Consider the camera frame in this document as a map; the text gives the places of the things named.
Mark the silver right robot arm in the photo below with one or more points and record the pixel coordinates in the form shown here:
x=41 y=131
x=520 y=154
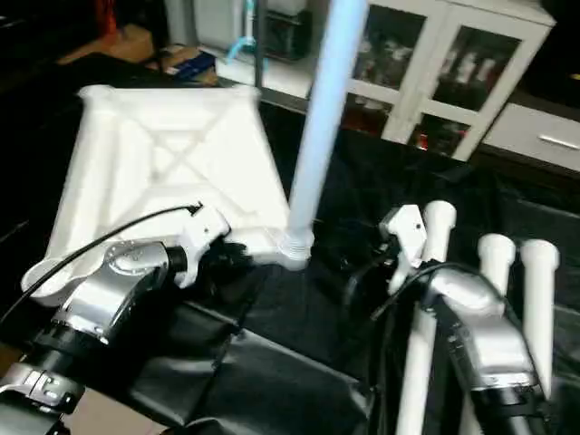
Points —
x=480 y=335

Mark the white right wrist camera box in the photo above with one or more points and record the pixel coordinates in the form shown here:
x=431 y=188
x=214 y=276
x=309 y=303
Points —
x=405 y=236

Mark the white appliance cabinet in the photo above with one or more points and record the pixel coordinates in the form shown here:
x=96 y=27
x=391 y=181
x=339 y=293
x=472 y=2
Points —
x=227 y=20

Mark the grey metal pole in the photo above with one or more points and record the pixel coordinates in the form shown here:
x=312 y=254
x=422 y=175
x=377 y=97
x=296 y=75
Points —
x=261 y=41

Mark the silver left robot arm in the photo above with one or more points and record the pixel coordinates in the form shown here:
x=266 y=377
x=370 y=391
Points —
x=100 y=299

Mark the black work mat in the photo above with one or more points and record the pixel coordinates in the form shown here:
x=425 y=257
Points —
x=272 y=362

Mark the brown cardboard box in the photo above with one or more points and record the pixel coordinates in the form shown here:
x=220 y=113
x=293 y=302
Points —
x=188 y=63

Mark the light blue mop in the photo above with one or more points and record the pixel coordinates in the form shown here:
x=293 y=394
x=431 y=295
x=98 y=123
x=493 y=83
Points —
x=243 y=38

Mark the white glass door cabinet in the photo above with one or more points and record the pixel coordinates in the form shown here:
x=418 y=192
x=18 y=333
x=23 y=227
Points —
x=435 y=72

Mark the white plastic table leg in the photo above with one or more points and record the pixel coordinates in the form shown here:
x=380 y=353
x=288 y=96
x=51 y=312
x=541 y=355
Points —
x=426 y=344
x=322 y=127
x=497 y=263
x=539 y=290

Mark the white plastic table top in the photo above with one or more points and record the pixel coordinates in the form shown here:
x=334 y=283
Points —
x=163 y=163

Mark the white drawer unit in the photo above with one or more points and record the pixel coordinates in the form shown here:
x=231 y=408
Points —
x=539 y=136

